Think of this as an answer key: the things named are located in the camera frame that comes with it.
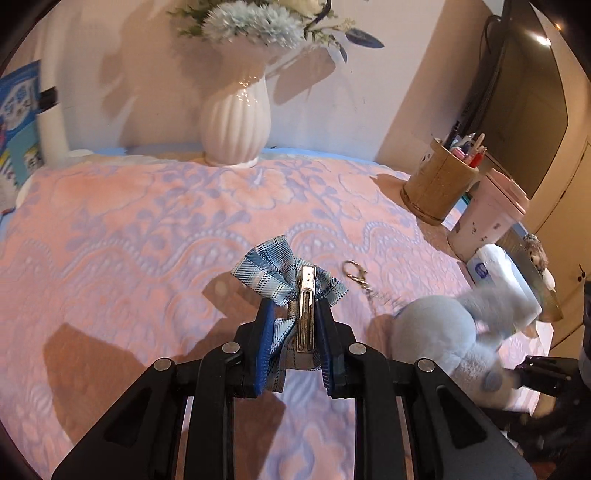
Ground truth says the blue and white flower bouquet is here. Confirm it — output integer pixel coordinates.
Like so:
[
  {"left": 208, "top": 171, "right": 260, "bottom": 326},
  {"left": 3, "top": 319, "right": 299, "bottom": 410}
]
[{"left": 168, "top": 0, "right": 385, "bottom": 63}]

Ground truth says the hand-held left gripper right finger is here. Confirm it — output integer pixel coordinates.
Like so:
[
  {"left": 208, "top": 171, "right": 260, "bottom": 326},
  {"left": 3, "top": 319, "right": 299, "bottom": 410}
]
[{"left": 315, "top": 299, "right": 539, "bottom": 480}]

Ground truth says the blue book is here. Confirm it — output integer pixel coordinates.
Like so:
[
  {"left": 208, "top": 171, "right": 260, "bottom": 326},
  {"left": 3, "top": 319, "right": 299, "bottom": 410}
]
[{"left": 0, "top": 60, "right": 43, "bottom": 188}]

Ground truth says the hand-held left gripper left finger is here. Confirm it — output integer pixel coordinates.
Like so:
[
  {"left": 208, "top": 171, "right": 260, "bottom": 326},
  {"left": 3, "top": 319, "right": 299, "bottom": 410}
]
[{"left": 51, "top": 299, "right": 277, "bottom": 480}]

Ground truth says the white tissue packet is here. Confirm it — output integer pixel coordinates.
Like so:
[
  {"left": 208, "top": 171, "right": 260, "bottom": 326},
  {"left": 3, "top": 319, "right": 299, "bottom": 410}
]
[{"left": 466, "top": 244, "right": 543, "bottom": 324}]

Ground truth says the bunch of pens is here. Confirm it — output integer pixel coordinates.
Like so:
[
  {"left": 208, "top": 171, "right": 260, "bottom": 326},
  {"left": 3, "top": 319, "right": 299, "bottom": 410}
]
[{"left": 443, "top": 121, "right": 488, "bottom": 168}]

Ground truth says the black monitor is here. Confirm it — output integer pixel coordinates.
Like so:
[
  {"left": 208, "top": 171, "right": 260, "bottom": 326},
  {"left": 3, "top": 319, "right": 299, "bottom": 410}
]
[{"left": 455, "top": 0, "right": 568, "bottom": 199}]

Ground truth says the small fluffy doll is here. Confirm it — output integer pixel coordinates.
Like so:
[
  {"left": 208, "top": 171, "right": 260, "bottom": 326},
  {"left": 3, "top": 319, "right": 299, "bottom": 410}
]
[{"left": 524, "top": 233, "right": 556, "bottom": 291}]

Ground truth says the white lamp pole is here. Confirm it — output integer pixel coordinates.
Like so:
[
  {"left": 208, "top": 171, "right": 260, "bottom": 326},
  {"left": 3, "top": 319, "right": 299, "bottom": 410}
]
[{"left": 37, "top": 60, "right": 70, "bottom": 162}]

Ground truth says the wooden pen holder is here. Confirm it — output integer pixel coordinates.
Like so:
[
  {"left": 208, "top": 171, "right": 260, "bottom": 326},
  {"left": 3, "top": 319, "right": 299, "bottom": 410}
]
[{"left": 401, "top": 137, "right": 481, "bottom": 226}]

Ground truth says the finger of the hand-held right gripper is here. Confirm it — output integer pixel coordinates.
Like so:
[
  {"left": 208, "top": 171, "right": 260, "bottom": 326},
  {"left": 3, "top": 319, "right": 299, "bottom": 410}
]
[{"left": 516, "top": 354, "right": 580, "bottom": 397}]

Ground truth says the glass bowl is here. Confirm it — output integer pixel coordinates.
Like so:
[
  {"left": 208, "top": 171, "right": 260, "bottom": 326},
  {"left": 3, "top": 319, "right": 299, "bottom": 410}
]
[{"left": 501, "top": 228, "right": 565, "bottom": 324}]

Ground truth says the white ribbed vase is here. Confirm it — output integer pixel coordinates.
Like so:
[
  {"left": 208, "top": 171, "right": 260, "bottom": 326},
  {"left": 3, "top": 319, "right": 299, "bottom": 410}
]
[{"left": 199, "top": 34, "right": 272, "bottom": 168}]

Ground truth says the pink floral blanket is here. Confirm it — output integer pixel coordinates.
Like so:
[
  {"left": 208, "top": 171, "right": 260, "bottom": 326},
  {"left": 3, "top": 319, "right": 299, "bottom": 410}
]
[{"left": 0, "top": 150, "right": 555, "bottom": 480}]

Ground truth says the grey plush toy with keychain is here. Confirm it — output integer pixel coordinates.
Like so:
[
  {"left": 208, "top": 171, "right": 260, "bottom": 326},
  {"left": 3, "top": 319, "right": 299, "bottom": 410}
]
[{"left": 342, "top": 260, "right": 543, "bottom": 411}]

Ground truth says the blue plaid bow hair clip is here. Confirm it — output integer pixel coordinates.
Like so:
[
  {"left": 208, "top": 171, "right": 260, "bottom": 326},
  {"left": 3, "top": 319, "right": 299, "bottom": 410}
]
[{"left": 233, "top": 235, "right": 349, "bottom": 393}]

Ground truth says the pink tumbler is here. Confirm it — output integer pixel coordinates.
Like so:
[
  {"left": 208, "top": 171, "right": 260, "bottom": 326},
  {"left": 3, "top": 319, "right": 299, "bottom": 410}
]
[{"left": 447, "top": 168, "right": 529, "bottom": 260}]

